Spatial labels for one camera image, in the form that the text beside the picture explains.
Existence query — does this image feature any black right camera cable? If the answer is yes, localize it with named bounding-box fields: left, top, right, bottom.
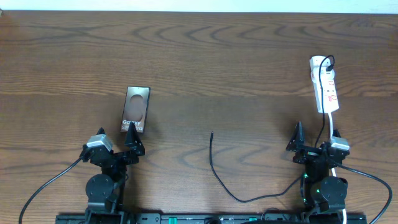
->
left=326, top=152, right=393, bottom=224

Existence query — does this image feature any white power strip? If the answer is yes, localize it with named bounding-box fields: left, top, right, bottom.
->
left=311, top=66, right=339, bottom=113

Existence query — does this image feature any black camera cable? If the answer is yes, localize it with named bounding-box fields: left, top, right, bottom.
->
left=326, top=152, right=393, bottom=224
left=18, top=155, right=86, bottom=224

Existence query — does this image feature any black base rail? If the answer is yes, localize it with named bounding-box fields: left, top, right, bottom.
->
left=55, top=212, right=368, bottom=224

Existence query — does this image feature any black USB charging cable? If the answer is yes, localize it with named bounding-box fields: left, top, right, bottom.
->
left=209, top=55, right=336, bottom=203

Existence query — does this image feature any black left camera cable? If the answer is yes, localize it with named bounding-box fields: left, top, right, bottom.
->
left=18, top=155, right=86, bottom=224

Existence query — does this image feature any white power strip cord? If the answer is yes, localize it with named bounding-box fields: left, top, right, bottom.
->
left=328, top=112, right=348, bottom=224

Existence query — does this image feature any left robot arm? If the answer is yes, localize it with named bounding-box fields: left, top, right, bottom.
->
left=80, top=124, right=145, bottom=223

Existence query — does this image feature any brown Galaxy smartphone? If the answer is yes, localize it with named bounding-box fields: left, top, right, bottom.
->
left=120, top=86, right=150, bottom=133

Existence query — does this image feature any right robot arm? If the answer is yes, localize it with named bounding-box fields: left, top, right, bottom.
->
left=286, top=123, right=349, bottom=223

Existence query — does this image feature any white USB charger plug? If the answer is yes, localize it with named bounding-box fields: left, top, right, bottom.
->
left=309, top=55, right=335, bottom=82

